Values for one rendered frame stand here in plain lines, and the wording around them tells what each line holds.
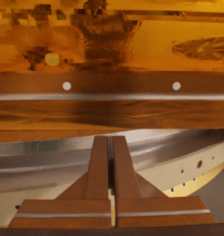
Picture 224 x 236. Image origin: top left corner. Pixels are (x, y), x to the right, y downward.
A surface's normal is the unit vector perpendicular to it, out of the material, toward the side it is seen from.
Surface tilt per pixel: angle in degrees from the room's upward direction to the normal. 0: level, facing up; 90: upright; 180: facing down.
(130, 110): 90
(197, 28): 121
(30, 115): 90
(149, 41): 127
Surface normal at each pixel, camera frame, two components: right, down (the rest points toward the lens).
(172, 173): 0.42, 0.25
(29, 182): 0.00, -0.96
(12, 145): 0.16, 0.27
